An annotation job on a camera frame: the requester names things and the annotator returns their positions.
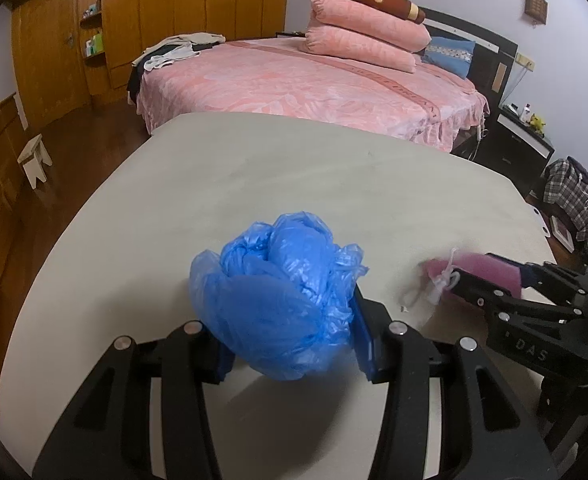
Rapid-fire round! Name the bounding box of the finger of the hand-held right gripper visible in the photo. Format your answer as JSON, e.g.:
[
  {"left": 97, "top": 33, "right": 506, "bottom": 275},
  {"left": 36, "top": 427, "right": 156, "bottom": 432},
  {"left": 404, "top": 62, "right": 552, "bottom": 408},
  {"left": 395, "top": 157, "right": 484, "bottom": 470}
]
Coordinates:
[
  {"left": 489, "top": 254, "right": 588, "bottom": 293},
  {"left": 449, "top": 270, "right": 587, "bottom": 323}
]

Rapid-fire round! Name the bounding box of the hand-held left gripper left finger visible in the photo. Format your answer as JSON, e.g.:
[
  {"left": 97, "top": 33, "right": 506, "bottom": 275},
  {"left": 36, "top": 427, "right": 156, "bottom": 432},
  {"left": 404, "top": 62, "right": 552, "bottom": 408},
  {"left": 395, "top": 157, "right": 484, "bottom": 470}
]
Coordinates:
[{"left": 33, "top": 320, "right": 236, "bottom": 480}]

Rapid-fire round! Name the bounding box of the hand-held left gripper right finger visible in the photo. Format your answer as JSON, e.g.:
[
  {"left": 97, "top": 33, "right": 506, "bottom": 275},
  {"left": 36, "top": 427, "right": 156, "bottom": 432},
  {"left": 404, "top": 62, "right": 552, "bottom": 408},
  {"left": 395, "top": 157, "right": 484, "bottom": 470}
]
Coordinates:
[{"left": 349, "top": 284, "right": 560, "bottom": 480}]

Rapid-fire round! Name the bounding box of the pink pouch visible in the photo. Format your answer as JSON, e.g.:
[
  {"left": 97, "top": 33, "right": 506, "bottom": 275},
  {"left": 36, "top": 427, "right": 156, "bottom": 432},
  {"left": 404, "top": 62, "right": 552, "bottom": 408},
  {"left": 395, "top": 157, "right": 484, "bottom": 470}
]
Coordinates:
[{"left": 400, "top": 246, "right": 525, "bottom": 311}]

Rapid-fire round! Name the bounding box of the blue plastic bag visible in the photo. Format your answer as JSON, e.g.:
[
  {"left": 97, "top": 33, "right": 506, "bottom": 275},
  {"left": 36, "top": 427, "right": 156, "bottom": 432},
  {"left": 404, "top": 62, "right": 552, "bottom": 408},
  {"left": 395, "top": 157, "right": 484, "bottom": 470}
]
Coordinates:
[{"left": 189, "top": 210, "right": 370, "bottom": 382}]

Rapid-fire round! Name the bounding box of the white bathroom scale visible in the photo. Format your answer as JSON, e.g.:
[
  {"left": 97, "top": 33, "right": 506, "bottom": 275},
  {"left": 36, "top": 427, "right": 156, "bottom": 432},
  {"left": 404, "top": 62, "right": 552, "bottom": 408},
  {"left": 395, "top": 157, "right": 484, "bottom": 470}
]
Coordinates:
[{"left": 530, "top": 206, "right": 552, "bottom": 238}]

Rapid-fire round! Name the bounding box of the plaid shirt on chair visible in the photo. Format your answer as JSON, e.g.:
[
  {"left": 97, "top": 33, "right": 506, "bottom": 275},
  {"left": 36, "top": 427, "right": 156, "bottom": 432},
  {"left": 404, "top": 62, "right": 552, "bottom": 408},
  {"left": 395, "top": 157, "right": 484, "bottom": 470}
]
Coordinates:
[{"left": 544, "top": 157, "right": 588, "bottom": 246}]

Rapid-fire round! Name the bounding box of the black white nightstand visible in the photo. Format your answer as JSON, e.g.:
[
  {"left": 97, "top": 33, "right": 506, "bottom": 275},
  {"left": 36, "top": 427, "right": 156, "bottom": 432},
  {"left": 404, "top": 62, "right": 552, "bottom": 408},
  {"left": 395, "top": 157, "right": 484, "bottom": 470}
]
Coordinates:
[{"left": 451, "top": 105, "right": 556, "bottom": 191}]

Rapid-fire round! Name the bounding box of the black headboard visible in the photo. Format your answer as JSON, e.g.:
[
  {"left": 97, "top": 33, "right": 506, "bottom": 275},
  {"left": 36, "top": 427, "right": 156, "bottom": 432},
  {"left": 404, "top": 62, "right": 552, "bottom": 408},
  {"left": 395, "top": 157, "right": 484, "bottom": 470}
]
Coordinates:
[{"left": 419, "top": 6, "right": 519, "bottom": 111}]

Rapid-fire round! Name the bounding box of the blue pillow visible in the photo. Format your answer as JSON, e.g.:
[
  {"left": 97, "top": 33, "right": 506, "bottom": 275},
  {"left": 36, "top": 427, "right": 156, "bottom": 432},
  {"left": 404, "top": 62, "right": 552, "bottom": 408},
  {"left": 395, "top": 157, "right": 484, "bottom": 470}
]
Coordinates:
[{"left": 421, "top": 36, "right": 476, "bottom": 79}]

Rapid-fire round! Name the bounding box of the pink bed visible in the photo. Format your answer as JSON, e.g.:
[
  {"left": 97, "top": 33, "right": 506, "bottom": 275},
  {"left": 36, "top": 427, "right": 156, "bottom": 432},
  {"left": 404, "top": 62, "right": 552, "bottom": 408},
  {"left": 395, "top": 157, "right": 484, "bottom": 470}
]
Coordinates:
[{"left": 135, "top": 37, "right": 490, "bottom": 153}]

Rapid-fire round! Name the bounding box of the small white stool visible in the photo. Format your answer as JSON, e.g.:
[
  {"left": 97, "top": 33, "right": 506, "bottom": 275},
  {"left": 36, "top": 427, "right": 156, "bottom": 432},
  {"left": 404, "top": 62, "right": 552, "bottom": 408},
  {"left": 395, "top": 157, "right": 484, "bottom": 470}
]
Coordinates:
[{"left": 17, "top": 134, "right": 53, "bottom": 186}]

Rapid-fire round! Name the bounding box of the pile of clothes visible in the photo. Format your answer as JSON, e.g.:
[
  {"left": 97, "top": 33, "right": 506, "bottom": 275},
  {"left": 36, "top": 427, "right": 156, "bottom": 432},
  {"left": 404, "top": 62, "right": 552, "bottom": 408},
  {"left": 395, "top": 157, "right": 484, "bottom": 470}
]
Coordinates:
[{"left": 126, "top": 32, "right": 226, "bottom": 106}]

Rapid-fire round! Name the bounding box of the wooden wardrobe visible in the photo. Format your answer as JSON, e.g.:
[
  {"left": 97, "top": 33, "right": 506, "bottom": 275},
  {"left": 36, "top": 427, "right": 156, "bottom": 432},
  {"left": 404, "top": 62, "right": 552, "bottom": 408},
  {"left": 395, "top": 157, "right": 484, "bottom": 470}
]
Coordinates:
[{"left": 10, "top": 0, "right": 291, "bottom": 131}]

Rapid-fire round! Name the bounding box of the white picture frame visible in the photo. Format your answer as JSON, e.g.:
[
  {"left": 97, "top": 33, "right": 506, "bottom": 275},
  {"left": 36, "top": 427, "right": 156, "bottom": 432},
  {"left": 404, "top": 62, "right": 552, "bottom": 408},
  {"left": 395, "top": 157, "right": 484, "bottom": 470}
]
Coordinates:
[{"left": 549, "top": 215, "right": 577, "bottom": 252}]

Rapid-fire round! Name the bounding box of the brown wall lamp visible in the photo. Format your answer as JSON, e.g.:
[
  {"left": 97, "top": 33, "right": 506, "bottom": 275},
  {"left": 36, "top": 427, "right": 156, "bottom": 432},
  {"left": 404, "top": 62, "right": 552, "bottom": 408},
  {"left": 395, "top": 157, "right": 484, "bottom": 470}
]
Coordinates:
[{"left": 525, "top": 0, "right": 548, "bottom": 25}]

